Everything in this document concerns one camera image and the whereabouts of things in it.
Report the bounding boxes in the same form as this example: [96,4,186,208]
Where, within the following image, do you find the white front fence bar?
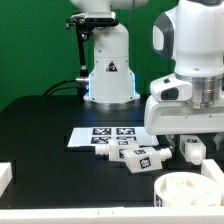
[0,207,224,224]

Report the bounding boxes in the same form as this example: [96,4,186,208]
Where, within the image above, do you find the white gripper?
[144,96,224,155]

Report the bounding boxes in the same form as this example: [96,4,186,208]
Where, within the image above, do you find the camera on black stand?
[65,12,118,84]

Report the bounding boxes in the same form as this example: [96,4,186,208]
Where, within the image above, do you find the black cables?
[43,79,86,97]

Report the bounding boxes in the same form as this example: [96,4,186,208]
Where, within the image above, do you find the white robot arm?
[70,0,224,135]

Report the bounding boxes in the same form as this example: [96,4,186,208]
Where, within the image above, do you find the white left fence bar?
[0,162,12,197]

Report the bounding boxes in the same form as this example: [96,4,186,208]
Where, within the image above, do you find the white marker sheet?
[68,127,158,147]

